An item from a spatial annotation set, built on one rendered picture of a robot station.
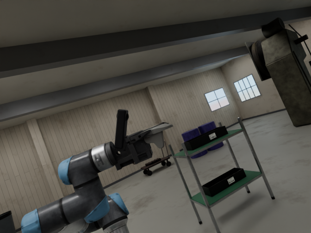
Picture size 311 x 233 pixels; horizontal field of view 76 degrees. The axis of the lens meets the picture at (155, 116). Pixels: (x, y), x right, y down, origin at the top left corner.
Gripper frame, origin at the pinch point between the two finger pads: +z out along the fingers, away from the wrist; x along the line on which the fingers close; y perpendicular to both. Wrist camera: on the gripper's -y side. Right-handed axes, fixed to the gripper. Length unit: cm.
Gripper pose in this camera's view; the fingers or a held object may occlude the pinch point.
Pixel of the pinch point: (170, 121)
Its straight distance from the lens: 59.6
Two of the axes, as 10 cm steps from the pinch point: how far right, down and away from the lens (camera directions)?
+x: 0.0, -0.1, -10.0
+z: 9.2, -3.8, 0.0
